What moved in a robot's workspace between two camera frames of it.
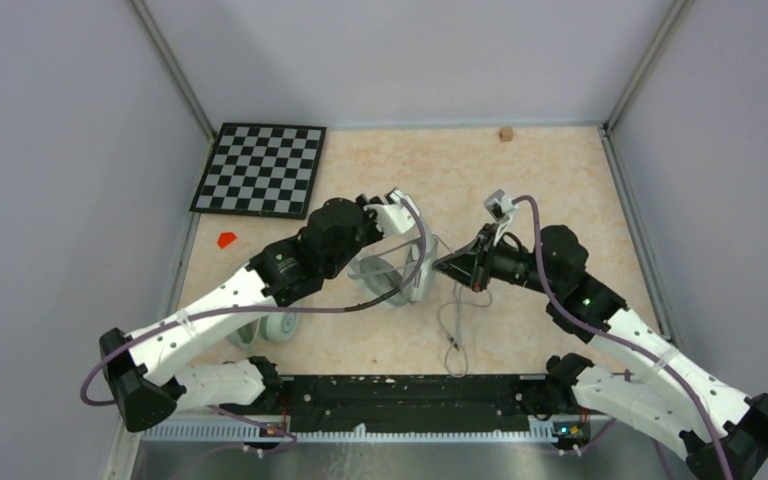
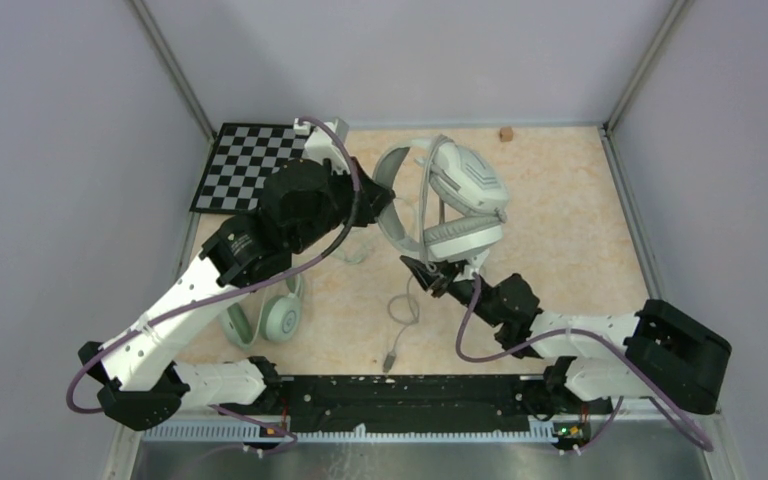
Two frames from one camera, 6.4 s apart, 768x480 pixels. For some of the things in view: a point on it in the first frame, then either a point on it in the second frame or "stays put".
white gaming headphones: x=400 y=275 to x=462 y=200
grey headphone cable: x=454 y=296 to x=421 y=202
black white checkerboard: x=267 y=170 stays put
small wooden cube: x=506 y=134 stays put
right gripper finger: x=473 y=252 to x=448 y=270
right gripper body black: x=504 y=263 to x=462 y=289
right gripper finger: x=460 y=265 to x=425 y=273
